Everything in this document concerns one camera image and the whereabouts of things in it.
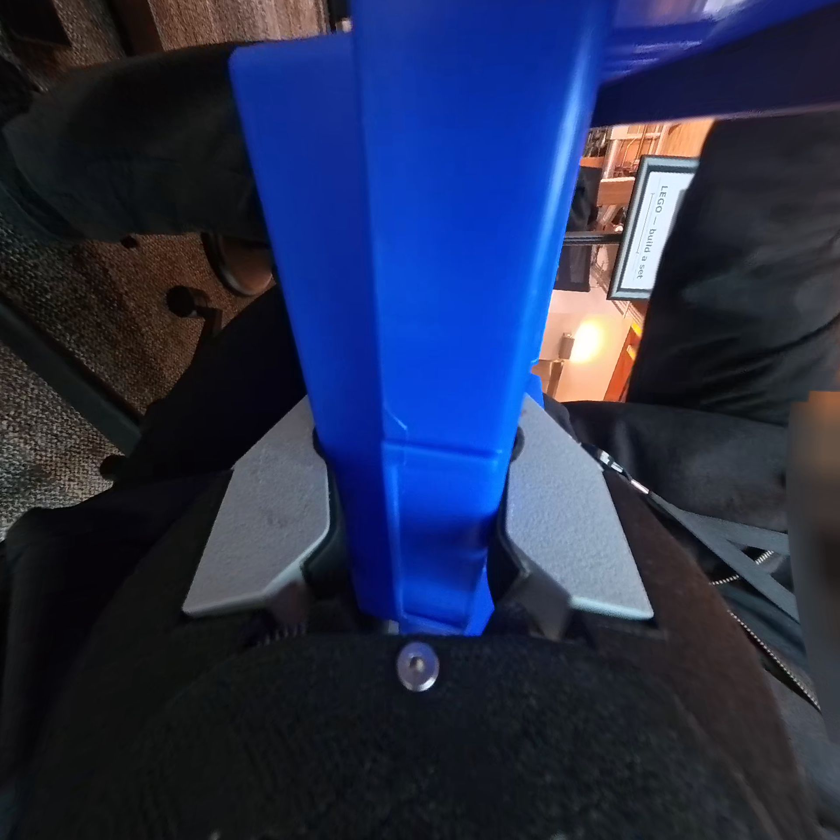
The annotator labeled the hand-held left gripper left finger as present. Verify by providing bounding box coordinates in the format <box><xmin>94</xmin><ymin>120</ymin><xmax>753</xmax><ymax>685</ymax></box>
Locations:
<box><xmin>182</xmin><ymin>397</ymin><xmax>349</xmax><ymax>619</ymax></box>

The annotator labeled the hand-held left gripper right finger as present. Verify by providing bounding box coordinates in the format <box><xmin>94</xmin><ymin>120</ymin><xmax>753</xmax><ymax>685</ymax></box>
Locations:
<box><xmin>492</xmin><ymin>392</ymin><xmax>656</xmax><ymax>641</ymax></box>

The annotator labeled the blue plastic bin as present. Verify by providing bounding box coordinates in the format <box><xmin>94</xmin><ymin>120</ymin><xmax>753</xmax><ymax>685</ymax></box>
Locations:
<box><xmin>228</xmin><ymin>0</ymin><xmax>840</xmax><ymax>639</ymax></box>

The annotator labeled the person's black jacket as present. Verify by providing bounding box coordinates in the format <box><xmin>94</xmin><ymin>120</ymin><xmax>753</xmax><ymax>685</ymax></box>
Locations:
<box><xmin>545</xmin><ymin>394</ymin><xmax>840</xmax><ymax>723</ymax></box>

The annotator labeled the black office chair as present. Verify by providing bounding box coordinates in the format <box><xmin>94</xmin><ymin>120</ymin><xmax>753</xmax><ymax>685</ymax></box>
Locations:
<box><xmin>0</xmin><ymin>46</ymin><xmax>277</xmax><ymax>322</ymax></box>

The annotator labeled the black table frame bar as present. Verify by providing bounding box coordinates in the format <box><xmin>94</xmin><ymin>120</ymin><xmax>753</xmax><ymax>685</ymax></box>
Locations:
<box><xmin>0</xmin><ymin>302</ymin><xmax>142</xmax><ymax>447</ymax></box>

